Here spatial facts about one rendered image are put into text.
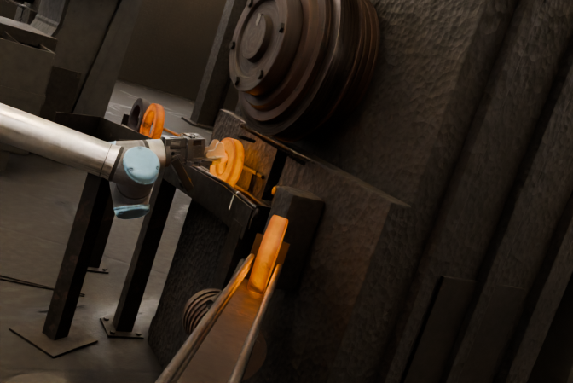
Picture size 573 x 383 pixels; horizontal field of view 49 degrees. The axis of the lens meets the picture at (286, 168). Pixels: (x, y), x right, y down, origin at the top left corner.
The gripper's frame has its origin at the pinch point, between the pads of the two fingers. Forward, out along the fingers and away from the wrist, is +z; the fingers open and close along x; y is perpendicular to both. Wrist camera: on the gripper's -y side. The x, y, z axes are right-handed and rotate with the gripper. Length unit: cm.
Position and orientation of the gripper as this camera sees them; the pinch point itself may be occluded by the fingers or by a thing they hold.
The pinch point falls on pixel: (228, 158)
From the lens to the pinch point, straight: 186.4
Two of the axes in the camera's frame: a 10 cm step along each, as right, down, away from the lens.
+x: -4.6, -2.8, 8.4
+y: 0.7, -9.6, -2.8
